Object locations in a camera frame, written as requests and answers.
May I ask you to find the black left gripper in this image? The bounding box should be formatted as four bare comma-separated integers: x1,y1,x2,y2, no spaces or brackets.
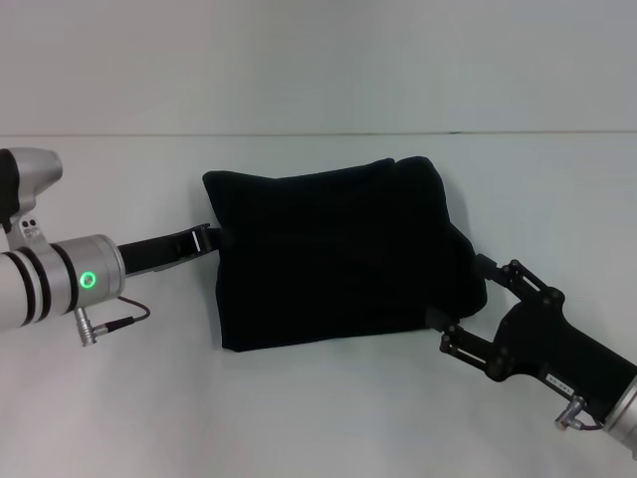
116,223,238,276

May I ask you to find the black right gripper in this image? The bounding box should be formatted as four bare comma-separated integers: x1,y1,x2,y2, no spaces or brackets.
426,253,637,415

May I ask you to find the black shirt with FREE print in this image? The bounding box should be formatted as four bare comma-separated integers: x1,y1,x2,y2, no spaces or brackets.
201,155,490,354

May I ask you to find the dark left arm cable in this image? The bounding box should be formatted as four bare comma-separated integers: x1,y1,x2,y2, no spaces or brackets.
74,296,151,348

